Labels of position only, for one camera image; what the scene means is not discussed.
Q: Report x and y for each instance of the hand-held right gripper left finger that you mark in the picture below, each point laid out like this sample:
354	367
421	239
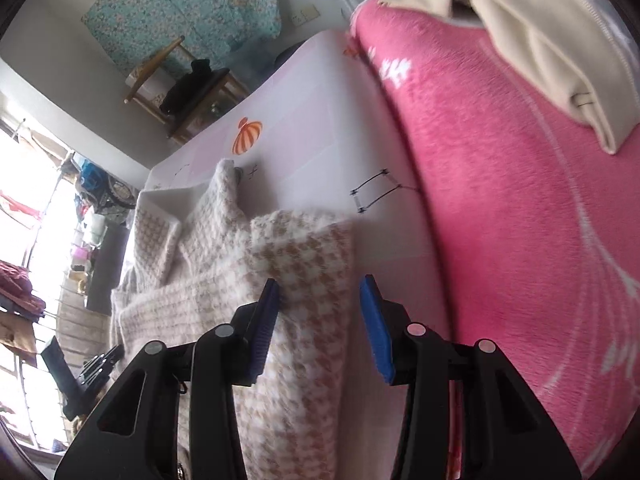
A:
262	330

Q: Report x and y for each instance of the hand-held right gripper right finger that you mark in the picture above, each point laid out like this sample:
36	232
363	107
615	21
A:
377	330

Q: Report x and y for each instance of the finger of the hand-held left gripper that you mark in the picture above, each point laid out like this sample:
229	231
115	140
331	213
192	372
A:
102	365

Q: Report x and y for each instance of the beige white houndstooth coat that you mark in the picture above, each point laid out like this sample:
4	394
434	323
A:
300	285

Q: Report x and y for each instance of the dark grey board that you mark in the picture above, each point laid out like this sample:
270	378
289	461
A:
107	270

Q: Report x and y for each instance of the pink floral blanket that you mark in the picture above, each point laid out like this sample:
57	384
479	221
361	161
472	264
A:
500	185

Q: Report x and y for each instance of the pale pink balloon print sheet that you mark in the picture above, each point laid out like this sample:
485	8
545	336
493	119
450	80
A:
310	125

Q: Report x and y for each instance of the black cloth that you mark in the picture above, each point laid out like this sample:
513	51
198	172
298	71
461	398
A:
192	85

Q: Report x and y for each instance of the wooden chair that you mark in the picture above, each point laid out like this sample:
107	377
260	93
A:
150	67

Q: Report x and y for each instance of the beige garment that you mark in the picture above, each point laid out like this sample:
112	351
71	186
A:
540	50

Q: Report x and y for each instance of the teal floral cloth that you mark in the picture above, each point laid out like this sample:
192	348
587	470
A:
175	5

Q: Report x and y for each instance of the beige wall socket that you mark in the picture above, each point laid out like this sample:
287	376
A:
306	15

